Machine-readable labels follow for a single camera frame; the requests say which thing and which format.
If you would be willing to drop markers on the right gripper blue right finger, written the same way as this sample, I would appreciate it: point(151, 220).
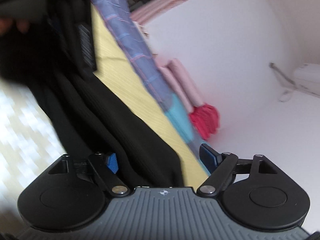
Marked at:
point(210, 158)

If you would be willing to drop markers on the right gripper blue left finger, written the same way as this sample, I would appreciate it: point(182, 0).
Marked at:
point(111, 163)

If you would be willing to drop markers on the black knit pants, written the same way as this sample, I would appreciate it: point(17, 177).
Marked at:
point(89, 119)

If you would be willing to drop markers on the red folded clothes stack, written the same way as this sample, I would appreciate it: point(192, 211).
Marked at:
point(206, 120)

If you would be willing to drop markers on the blue plaid folded quilt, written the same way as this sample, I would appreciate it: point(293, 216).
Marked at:
point(140, 62)

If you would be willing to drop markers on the yellow quilted blanket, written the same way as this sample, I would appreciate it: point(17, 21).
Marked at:
point(140, 99)

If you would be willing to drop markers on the pink folded blanket upper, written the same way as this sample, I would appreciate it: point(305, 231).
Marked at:
point(186, 83)

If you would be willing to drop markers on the pink folded blanket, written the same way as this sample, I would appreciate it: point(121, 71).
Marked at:
point(177, 88)
point(186, 83)

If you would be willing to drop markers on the pink folded blanket lower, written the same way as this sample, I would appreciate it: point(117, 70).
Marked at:
point(177, 88)

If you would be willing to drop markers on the beige zigzag patterned bedsheet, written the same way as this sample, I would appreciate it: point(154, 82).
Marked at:
point(29, 143)

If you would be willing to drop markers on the white air conditioner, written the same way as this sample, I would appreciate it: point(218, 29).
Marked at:
point(307, 78)

